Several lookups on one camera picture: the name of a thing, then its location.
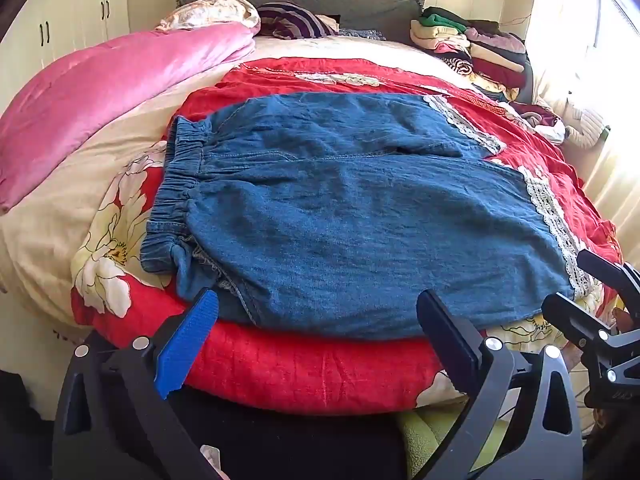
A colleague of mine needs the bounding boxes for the green cloth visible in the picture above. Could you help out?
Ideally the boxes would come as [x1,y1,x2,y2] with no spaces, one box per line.
[400,405,501,480]

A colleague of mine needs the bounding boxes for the pile of folded clothes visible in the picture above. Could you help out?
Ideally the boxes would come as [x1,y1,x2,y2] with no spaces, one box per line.
[410,6,533,103]

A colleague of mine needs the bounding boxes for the blue denim pants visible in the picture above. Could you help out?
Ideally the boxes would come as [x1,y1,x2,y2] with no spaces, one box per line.
[140,91,588,341]

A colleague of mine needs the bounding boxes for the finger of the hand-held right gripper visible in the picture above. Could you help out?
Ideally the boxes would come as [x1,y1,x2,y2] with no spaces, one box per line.
[541,292,640,386]
[576,249,640,311]

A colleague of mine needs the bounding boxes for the blue-grey patterned cloth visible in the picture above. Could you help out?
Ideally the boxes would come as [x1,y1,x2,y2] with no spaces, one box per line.
[337,27,386,42]

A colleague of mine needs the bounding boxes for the red and cream floral quilt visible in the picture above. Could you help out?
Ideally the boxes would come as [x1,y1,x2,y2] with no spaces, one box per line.
[0,35,623,416]

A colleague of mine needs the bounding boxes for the cream curtain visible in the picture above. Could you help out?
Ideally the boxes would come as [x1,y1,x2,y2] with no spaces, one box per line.
[520,0,640,241]

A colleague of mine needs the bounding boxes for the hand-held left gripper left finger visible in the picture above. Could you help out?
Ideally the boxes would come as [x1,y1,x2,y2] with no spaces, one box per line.
[52,287,221,480]

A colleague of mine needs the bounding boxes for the cream wardrobe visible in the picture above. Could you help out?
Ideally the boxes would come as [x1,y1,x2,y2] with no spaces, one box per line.
[0,0,131,116]

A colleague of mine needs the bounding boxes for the maroon garment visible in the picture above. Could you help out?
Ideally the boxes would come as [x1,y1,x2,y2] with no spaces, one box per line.
[510,102,566,143]

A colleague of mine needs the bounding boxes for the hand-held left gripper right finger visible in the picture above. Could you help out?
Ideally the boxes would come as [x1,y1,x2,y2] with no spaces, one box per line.
[416,289,583,480]

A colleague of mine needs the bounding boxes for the pink velvet blanket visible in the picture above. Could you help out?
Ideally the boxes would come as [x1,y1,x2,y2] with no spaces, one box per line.
[0,22,258,216]

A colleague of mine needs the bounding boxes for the cream floral satin quilt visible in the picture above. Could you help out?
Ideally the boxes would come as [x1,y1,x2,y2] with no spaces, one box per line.
[155,0,261,33]

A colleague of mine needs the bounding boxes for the purple striped pillow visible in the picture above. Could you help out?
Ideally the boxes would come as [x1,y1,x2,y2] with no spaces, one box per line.
[256,2,341,41]

